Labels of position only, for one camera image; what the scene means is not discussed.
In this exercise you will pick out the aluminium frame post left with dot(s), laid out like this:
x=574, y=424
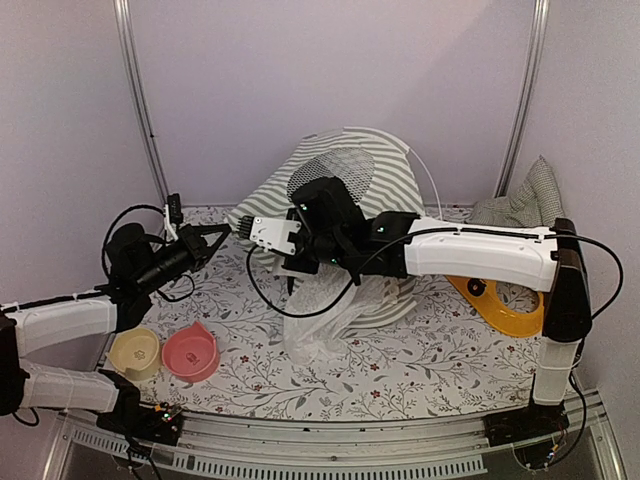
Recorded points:
x=124, y=26

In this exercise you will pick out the aluminium frame post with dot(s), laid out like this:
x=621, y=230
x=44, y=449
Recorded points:
x=532, y=64
x=124, y=26

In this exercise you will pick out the pink pet bowl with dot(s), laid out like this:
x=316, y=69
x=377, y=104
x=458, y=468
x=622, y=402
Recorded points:
x=191, y=354

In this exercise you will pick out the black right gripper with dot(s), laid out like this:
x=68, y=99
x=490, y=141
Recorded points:
x=301, y=265

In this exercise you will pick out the green striped pet tent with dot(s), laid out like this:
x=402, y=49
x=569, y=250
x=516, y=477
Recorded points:
x=351, y=190

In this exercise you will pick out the yellow double pet bowl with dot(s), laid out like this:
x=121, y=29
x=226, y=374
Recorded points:
x=492, y=306

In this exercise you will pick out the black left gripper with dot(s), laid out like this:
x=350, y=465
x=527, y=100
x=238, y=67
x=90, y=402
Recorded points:
x=196, y=246

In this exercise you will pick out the aluminium frame post right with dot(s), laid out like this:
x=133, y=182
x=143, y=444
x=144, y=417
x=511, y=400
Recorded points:
x=532, y=64

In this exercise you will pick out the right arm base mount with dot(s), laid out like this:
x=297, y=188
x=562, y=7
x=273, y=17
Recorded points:
x=524, y=423

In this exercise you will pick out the cream pet bowl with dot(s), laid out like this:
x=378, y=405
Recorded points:
x=135, y=354

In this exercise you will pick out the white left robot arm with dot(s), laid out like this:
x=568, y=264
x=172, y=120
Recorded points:
x=29, y=327

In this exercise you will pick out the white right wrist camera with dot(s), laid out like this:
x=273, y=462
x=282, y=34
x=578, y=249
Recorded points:
x=273, y=234

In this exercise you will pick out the floral table mat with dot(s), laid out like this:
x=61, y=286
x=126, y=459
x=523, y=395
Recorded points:
x=441, y=358

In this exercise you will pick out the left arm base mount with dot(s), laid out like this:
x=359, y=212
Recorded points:
x=160, y=423

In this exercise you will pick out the front aluminium rail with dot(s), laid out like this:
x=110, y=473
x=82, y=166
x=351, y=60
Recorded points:
x=222, y=447

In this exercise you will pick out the green checked cushion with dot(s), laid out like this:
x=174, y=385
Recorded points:
x=536, y=202

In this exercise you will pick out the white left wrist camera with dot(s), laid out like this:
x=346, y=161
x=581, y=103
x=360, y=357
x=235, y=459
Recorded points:
x=173, y=216

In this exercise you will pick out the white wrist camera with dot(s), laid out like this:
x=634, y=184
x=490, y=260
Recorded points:
x=273, y=234
x=173, y=216

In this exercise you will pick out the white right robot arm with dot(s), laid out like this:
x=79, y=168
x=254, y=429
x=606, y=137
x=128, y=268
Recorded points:
x=545, y=260

